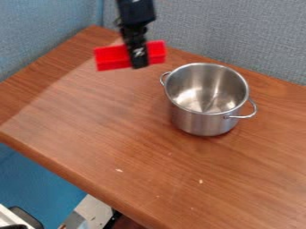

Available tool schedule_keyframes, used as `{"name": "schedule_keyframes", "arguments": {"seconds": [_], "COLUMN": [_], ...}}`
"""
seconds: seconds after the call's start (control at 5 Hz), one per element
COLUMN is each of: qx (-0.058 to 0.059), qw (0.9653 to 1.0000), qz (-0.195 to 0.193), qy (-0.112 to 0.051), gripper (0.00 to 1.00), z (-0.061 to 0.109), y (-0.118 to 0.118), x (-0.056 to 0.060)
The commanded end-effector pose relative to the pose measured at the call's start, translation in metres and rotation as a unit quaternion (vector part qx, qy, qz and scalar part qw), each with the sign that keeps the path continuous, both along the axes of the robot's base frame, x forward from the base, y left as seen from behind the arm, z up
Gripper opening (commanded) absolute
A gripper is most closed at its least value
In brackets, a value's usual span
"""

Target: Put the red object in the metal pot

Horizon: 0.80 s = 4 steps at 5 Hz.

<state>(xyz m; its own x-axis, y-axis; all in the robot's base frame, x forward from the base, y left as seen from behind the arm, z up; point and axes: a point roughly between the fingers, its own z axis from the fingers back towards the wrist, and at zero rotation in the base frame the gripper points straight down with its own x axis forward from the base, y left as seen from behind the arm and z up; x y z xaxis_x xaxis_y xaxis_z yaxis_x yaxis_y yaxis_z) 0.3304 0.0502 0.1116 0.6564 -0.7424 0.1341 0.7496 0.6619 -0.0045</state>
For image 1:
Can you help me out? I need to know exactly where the white object at corner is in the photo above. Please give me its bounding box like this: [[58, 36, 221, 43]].
[[0, 204, 32, 229]]

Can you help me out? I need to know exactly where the white table leg bracket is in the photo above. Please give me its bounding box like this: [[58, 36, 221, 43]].
[[59, 195, 112, 229]]

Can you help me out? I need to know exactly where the black chair part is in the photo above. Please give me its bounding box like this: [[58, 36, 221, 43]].
[[8, 206, 44, 229]]

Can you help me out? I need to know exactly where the red rectangular block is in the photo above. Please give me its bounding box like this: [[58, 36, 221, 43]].
[[94, 40, 166, 71]]

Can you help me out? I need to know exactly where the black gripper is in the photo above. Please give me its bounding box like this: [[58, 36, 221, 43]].
[[116, 0, 156, 69]]

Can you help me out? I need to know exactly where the stainless steel pot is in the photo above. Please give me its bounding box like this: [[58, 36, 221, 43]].
[[161, 63, 258, 137]]

